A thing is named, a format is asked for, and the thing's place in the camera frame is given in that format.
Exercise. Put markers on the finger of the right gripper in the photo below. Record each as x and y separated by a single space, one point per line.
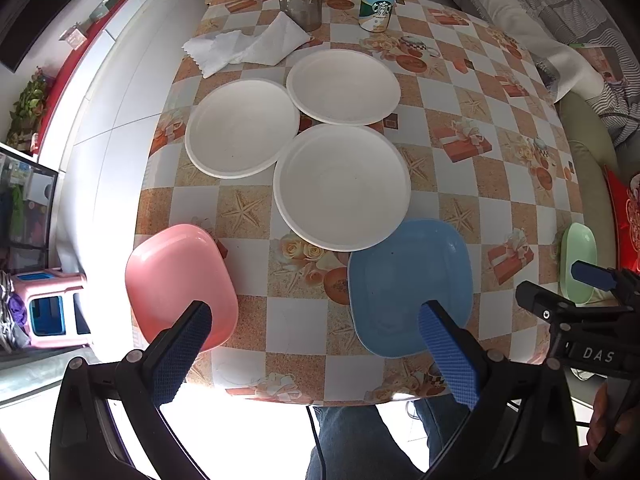
539 301
592 275

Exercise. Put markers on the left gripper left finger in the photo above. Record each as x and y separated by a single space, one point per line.
85 441

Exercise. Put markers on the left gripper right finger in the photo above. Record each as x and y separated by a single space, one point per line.
521 422

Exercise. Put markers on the green square plate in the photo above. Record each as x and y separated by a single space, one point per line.
577 244

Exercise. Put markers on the blue square plate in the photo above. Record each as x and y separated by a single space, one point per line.
424 259

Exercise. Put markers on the pink square plate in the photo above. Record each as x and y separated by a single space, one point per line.
171 269

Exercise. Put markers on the white round plate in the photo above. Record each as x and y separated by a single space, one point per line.
241 128
343 87
342 188

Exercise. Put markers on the person's right hand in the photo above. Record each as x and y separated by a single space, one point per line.
627 423

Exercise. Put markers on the red decorative pillow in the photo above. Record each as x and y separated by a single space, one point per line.
625 209

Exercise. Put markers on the pink plastic stool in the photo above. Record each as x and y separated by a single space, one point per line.
53 315

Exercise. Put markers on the beige sofa cushion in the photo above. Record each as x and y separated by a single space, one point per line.
592 153

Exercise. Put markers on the person's jeans legs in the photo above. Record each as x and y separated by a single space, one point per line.
355 443

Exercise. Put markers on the glass display cabinet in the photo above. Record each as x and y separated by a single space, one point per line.
27 193

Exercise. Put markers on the checkered patterned tablecloth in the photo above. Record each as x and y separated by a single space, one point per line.
485 152

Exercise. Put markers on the grey striped blanket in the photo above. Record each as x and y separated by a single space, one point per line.
576 47

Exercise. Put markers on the red trimmed white counter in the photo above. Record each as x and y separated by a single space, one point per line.
73 87

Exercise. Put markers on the green potted plant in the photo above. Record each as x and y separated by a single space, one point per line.
27 113

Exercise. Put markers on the Starbucks drink bottle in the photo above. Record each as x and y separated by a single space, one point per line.
374 15

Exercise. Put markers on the white napkin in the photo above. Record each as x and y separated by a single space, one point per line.
213 53

